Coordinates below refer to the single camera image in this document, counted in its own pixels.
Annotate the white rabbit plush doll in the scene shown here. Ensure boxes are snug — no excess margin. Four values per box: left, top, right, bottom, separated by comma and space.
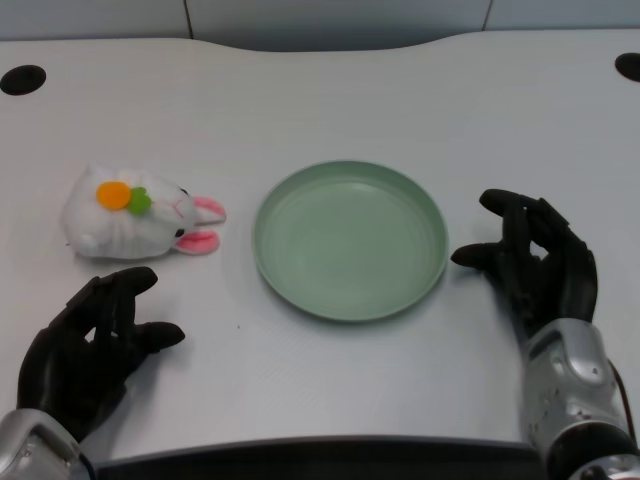
60, 162, 228, 260

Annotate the black table cable grommet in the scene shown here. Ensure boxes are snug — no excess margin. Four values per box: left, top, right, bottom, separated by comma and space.
0, 64, 48, 97
613, 51, 640, 83

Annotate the green round plate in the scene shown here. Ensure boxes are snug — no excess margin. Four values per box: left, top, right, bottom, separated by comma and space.
251, 158, 450, 323

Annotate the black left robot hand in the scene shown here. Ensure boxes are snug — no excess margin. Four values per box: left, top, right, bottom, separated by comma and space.
16, 266, 187, 444

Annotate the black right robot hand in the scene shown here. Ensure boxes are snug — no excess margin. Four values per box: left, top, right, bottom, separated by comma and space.
450, 188, 599, 346

